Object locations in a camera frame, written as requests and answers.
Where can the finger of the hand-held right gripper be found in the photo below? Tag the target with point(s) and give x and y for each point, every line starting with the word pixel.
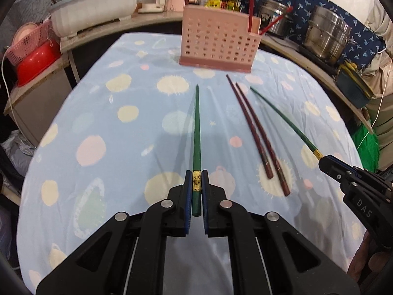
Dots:
pixel 333 169
pixel 357 171

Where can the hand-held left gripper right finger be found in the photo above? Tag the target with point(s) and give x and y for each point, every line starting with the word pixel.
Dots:
pixel 205 202

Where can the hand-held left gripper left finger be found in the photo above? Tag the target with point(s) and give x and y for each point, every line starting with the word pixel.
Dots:
pixel 187 199

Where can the green chopstick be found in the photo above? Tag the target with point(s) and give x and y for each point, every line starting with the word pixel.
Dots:
pixel 196 129
pixel 299 132

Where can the maroon chopstick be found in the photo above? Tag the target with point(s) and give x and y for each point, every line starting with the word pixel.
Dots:
pixel 245 115
pixel 261 133

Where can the pink perforated utensil basket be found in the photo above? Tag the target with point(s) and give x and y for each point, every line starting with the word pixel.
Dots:
pixel 215 37

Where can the person's right hand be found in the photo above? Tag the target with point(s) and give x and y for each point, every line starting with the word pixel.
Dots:
pixel 365 264

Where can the green plastic bag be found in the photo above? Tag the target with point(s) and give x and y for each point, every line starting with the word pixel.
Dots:
pixel 365 147

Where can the blue dotted tablecloth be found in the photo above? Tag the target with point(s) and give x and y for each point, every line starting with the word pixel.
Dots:
pixel 122 144

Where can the black induction cooker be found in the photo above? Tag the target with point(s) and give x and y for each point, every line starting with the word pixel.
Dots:
pixel 319 57

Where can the steel steamer pot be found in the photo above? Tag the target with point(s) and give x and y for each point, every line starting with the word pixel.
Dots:
pixel 327 33

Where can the steel rice cooker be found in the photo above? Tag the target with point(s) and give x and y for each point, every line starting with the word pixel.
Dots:
pixel 276 18

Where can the wooden cabinet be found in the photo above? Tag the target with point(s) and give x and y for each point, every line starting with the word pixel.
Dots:
pixel 40 104

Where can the grey plastic bag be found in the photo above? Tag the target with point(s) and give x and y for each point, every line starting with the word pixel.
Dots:
pixel 17 153

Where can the curved wooden counter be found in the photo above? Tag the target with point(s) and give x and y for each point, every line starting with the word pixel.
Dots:
pixel 122 26

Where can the cooking oil bottle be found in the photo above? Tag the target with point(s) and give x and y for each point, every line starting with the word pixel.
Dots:
pixel 235 1

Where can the red plastic basin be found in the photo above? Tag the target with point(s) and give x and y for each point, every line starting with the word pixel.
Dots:
pixel 36 64

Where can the white plastic tub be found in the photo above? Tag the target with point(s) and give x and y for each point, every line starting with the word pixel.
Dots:
pixel 92 12

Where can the pink mesh basket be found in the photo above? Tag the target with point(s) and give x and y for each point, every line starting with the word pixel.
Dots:
pixel 27 40

